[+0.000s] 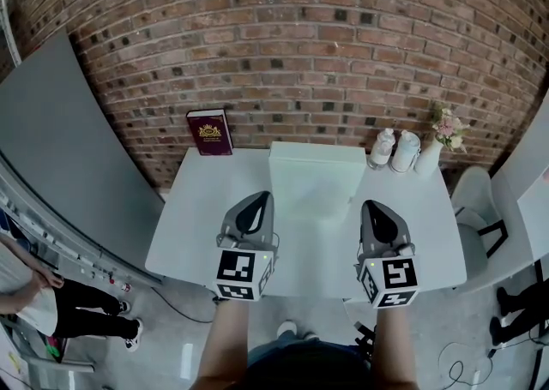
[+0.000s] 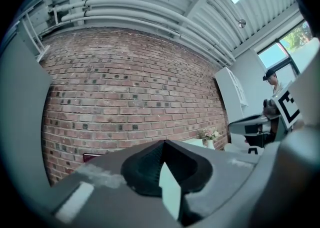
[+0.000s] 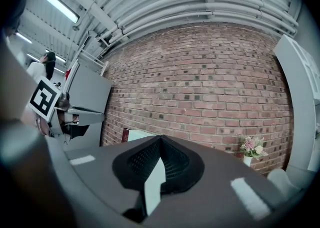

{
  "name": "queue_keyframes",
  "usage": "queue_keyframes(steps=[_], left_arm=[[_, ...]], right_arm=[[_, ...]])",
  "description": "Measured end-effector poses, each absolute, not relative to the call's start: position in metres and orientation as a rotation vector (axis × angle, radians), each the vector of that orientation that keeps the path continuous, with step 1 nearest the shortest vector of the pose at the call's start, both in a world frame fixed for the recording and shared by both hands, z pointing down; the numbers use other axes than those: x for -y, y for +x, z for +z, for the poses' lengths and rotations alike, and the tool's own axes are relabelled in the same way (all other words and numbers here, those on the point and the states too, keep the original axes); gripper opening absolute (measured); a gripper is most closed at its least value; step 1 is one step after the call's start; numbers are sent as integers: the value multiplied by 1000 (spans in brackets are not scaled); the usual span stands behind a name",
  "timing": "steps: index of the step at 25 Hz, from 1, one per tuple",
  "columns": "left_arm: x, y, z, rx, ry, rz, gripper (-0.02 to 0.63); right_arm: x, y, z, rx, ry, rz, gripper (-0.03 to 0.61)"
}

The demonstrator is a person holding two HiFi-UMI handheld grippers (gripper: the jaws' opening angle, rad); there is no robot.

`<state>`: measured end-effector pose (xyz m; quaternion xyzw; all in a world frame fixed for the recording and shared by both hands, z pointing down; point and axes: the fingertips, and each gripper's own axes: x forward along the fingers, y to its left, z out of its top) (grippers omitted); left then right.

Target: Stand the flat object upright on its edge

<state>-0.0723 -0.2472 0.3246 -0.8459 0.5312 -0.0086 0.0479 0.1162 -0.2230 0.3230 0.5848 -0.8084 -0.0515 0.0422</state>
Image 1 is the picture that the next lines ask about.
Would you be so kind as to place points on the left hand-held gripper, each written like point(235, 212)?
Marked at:
point(244, 274)

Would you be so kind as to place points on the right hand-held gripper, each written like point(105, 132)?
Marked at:
point(392, 277)

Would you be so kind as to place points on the white object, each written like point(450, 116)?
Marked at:
point(315, 174)

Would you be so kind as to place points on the person's right forearm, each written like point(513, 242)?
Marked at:
point(390, 349)

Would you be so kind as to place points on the person's left forearm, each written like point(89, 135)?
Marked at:
point(225, 337)

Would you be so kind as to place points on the black stand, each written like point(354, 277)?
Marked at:
point(364, 337)

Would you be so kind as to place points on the person's white shoe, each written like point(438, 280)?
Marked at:
point(286, 329)

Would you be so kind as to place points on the person's blue jeans legs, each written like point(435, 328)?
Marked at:
point(300, 362)

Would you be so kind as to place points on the white chair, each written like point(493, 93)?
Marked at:
point(472, 208)

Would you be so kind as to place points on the white ceramic vase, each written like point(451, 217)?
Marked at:
point(429, 159)

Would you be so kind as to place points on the clear plastic water bottle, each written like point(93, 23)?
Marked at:
point(381, 150)

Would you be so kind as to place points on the maroon hardcover book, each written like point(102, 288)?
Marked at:
point(209, 133)

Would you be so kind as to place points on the pink flower bouquet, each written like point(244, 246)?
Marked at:
point(448, 127)

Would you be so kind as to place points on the white side desk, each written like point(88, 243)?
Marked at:
point(532, 191)

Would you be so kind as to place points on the grey panel board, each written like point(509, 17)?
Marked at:
point(64, 144)

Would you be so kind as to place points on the metal rail with small items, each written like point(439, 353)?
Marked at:
point(64, 247)

